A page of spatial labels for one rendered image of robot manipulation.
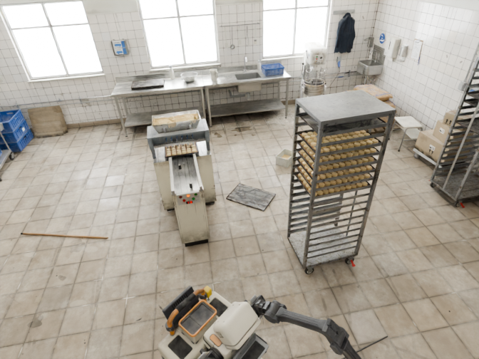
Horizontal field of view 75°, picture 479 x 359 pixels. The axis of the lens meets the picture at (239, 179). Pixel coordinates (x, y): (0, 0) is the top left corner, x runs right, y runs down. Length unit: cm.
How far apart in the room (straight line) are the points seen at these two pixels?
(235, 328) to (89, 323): 213
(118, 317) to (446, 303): 322
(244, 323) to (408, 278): 244
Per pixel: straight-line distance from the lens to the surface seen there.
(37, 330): 386
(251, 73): 681
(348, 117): 255
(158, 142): 391
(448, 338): 363
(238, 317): 179
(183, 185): 346
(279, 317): 191
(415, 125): 599
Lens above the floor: 285
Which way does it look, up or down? 36 degrees down
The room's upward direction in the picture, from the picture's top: 3 degrees counter-clockwise
